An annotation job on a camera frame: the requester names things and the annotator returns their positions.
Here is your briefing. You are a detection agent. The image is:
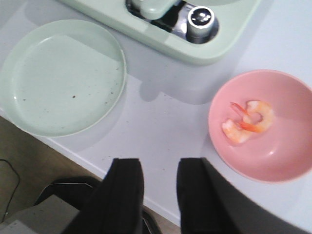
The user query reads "black cable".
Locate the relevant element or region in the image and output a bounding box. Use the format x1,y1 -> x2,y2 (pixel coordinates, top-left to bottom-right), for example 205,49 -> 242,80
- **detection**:
0,158 -> 20,224

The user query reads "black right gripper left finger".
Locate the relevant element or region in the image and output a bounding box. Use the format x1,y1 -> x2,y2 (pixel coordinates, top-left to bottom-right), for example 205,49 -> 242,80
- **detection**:
63,158 -> 144,234

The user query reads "green breakfast maker base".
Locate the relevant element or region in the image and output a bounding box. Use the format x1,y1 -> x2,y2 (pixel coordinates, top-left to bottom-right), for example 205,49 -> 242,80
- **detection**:
65,0 -> 260,65

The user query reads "right silver control knob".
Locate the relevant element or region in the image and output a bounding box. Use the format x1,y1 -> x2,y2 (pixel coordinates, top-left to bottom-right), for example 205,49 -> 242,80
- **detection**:
186,6 -> 215,43

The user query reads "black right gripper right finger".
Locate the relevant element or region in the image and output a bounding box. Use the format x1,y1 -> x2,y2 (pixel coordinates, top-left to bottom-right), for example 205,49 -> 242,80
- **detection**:
176,157 -> 305,234

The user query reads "pink bowl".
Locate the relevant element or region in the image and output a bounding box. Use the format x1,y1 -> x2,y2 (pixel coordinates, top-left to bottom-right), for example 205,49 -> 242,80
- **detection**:
208,70 -> 312,183

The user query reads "orange cooked shrimp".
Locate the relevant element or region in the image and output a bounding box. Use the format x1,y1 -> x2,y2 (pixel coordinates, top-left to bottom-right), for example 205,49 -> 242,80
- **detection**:
221,102 -> 252,144
239,100 -> 274,133

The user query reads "light green round plate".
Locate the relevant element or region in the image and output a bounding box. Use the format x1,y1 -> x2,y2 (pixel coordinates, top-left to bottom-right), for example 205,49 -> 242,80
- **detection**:
0,19 -> 127,137

